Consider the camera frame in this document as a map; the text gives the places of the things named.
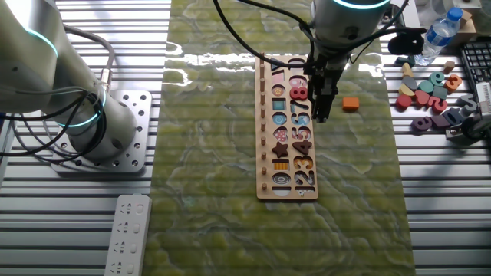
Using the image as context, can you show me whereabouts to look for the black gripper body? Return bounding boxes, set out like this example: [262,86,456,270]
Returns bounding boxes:
[304,48,348,91]

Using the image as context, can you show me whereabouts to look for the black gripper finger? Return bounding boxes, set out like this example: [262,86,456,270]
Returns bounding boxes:
[325,81,340,117]
[311,87,328,123]

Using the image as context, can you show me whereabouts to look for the orange rectangular block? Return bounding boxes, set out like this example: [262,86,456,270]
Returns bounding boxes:
[342,97,361,113]

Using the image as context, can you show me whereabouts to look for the wooden shape puzzle board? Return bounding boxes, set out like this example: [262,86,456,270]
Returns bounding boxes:
[255,54,319,201]

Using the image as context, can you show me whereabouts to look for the red number eight piece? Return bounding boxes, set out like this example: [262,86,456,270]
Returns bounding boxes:
[289,86,309,101]

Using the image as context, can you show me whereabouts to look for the brown number four piece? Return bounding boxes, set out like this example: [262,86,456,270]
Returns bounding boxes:
[292,140,314,156]

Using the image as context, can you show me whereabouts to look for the brown star piece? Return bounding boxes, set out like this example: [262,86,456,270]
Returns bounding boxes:
[271,141,290,159]

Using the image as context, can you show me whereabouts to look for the red circle piece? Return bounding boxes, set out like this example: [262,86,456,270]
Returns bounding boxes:
[395,94,413,110]

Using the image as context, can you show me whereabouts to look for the grey oval piece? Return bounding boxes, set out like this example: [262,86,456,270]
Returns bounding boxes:
[401,75,418,91]

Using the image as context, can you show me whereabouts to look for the red heart piece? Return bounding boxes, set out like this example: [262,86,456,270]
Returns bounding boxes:
[414,90,431,107]

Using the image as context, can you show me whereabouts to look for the red number two piece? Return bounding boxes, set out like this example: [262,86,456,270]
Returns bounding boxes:
[427,95,449,114]

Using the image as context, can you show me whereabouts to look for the purple square piece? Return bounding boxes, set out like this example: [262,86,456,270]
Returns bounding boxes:
[430,113,450,130]

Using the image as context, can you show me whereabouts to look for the green marble pattern mat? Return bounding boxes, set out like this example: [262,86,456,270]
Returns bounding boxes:
[142,0,417,276]

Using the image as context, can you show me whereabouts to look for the clear plastic water bottle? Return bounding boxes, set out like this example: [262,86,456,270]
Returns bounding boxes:
[414,6,464,67]

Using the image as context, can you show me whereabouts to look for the orange number three piece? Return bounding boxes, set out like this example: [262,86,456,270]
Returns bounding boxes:
[443,74,463,93]

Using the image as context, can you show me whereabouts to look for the dark blue number zero piece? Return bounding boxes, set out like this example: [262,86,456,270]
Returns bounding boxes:
[444,107,467,127]

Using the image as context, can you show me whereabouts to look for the grey number five piece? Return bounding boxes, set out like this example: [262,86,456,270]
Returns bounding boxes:
[456,94,479,116]

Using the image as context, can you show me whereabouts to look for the light wooden box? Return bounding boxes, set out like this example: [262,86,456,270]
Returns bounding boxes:
[448,9,479,48]

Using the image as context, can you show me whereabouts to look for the black keyboard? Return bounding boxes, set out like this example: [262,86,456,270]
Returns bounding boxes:
[460,41,491,85]

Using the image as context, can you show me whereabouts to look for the white power strip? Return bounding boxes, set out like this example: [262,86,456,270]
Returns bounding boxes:
[104,194,153,276]

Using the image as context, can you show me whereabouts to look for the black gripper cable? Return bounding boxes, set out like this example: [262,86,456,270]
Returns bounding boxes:
[213,0,427,71]

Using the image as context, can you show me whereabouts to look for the silver finned depth camera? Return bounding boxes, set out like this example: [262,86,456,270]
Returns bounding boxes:
[474,81,491,114]

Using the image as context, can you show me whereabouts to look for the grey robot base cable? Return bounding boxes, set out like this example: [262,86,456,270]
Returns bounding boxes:
[63,25,116,93]

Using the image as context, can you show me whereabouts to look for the black cable bundle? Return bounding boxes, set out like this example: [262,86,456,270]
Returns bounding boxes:
[0,87,109,166]

